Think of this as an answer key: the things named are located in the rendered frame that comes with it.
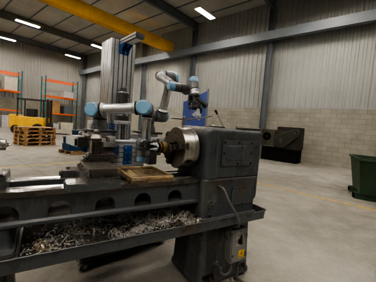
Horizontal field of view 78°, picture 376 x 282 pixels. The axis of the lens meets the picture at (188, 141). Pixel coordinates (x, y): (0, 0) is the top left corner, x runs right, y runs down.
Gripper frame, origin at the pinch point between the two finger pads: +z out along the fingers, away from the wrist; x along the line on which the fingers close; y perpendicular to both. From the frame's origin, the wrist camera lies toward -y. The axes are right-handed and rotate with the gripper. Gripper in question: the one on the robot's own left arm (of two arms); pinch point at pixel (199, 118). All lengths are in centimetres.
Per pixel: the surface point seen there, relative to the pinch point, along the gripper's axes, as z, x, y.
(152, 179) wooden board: 45, 1, 43
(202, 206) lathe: 67, -5, 2
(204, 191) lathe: 56, -1, 1
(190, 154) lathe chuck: 28.8, 3.3, 13.4
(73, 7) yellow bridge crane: -776, -844, 20
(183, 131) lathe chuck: 11.5, 2.0, 16.7
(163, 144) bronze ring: 20.3, -6.4, 29.7
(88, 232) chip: 75, -20, 78
